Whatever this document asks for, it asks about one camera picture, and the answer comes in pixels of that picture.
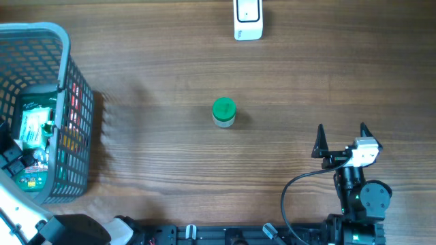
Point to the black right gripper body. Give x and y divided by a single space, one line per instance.
334 159

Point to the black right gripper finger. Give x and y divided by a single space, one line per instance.
364 132
321 144

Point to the green lid jar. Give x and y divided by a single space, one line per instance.
224 112

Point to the green glove package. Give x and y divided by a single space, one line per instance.
34 175

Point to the teal wipes packet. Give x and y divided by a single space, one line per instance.
31 128

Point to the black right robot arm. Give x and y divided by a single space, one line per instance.
363 202

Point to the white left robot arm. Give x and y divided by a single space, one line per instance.
24 222

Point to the white barcode scanner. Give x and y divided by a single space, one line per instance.
248 19

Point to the grey plastic basket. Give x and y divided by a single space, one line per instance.
35 58

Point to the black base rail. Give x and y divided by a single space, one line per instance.
303 233

